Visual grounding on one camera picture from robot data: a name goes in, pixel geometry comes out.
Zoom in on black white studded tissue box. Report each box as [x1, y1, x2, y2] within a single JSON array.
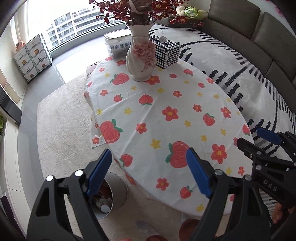
[[149, 35, 181, 69]]

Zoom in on white black patterned rug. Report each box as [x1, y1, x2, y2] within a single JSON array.
[[139, 29, 295, 211]]

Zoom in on white drawer cabinet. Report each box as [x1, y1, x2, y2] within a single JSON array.
[[14, 35, 52, 83]]

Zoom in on green plush toy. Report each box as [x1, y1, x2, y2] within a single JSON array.
[[176, 6, 208, 21]]

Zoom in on white storage container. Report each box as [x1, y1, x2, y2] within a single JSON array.
[[104, 29, 132, 59]]

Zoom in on red artificial flower bouquet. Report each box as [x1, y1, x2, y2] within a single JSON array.
[[88, 0, 203, 26]]

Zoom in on grey green sofa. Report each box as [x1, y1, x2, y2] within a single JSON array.
[[159, 0, 296, 107]]

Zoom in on grey round trash bin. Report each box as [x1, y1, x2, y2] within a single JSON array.
[[91, 172, 128, 220]]

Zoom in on white vase pink flowers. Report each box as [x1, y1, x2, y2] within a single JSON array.
[[126, 23, 156, 82]]

